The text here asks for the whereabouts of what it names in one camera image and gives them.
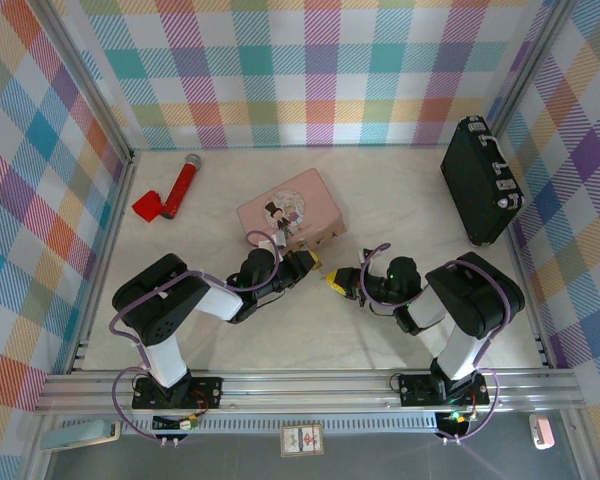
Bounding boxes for pink cartoon tin box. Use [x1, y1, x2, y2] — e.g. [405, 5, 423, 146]
[236, 168, 347, 251]

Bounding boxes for black hard case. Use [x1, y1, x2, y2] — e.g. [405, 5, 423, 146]
[439, 114, 526, 248]

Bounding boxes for red toy block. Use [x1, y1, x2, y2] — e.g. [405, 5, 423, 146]
[131, 189, 167, 224]

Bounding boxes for playing card box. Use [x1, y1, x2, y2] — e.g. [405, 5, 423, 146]
[279, 423, 326, 458]

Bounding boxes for pink and white device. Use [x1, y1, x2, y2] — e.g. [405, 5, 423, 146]
[528, 413, 556, 450]

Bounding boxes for light teal pedal box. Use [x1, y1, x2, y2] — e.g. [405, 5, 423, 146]
[40, 419, 122, 452]

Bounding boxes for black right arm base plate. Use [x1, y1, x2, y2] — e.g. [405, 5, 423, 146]
[397, 372, 491, 407]

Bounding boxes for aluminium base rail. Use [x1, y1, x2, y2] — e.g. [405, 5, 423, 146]
[34, 369, 581, 416]

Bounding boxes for red handle tool silver head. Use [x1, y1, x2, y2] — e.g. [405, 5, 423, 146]
[160, 154, 204, 221]

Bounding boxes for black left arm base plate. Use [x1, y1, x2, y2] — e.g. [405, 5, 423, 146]
[131, 375, 225, 411]

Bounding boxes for perforated metal cable duct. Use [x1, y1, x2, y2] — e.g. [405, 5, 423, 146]
[152, 414, 476, 434]

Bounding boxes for aluminium side rail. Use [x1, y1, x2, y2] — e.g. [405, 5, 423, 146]
[67, 152, 139, 374]
[499, 219, 556, 369]

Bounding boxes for aluminium frame post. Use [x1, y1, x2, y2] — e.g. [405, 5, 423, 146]
[29, 0, 136, 161]
[487, 0, 579, 134]

